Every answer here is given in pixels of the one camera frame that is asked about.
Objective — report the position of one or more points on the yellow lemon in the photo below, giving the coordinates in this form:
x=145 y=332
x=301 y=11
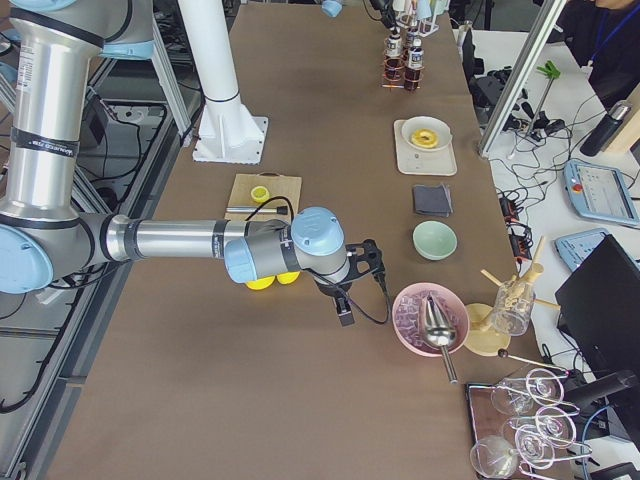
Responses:
x=260 y=284
x=287 y=278

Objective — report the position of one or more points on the tea bottle dark liquid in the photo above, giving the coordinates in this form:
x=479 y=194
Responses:
x=393 y=52

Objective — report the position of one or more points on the blue teach pendant tablet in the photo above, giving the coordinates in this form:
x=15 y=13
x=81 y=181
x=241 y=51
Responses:
x=599 y=193

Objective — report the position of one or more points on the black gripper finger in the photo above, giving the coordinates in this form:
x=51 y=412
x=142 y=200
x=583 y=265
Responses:
x=344 y=312

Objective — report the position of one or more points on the copper wire bottle rack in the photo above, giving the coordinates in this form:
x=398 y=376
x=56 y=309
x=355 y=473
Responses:
x=397 y=80

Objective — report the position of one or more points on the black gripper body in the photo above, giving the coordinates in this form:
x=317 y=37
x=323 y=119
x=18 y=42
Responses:
x=332 y=291
x=385 y=16

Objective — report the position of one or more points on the clear glass jar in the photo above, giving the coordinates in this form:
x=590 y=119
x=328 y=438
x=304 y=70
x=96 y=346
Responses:
x=512 y=309

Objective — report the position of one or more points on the white round plate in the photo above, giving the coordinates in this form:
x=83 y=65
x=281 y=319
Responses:
x=439 y=126

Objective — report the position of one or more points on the aluminium frame post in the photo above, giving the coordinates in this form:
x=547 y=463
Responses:
x=533 y=45

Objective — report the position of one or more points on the wine glass on tray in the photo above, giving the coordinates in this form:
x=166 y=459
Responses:
x=518 y=395

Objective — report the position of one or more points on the half lemon slice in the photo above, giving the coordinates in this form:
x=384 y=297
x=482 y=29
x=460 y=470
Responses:
x=260 y=194

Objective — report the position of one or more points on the pink bowl with ice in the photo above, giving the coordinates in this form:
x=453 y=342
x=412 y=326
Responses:
x=406 y=313

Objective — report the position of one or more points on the white wire cup rack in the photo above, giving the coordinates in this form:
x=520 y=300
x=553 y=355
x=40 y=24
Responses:
x=420 y=15

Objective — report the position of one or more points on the glazed donut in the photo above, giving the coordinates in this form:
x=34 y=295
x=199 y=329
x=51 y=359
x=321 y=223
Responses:
x=424 y=138

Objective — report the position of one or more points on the wooden cup tree stand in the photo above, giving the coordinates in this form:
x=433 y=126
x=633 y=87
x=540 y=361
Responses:
x=483 y=339

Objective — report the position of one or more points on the bamboo cutting board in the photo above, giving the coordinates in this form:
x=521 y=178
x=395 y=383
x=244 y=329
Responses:
x=285 y=191

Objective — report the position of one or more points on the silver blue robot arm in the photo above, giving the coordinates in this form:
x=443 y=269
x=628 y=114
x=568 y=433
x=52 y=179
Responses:
x=332 y=8
x=63 y=213

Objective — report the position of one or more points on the black computer monitor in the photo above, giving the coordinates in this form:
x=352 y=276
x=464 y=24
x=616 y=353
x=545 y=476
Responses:
x=600 y=308

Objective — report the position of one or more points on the tea bottle in rack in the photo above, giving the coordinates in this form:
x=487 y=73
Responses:
x=413 y=66
x=411 y=33

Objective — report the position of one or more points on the beige rabbit tray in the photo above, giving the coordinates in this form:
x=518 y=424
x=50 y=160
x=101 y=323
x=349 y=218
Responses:
x=412 y=159

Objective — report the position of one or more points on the dark mirrored tray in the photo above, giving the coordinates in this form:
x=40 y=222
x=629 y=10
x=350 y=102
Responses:
x=484 y=419

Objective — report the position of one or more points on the person in dark jacket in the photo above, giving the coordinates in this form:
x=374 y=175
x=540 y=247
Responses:
x=603 y=37

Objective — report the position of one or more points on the dark water bottle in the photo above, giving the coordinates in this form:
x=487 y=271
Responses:
x=606 y=128

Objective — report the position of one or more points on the grey folded cloth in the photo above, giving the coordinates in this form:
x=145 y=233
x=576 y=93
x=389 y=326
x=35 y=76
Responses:
x=432 y=200

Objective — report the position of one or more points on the steel ice scoop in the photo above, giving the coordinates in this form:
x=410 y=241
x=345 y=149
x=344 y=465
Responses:
x=439 y=334

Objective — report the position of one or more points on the mint green bowl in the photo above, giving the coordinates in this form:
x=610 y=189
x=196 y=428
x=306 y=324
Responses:
x=434 y=240

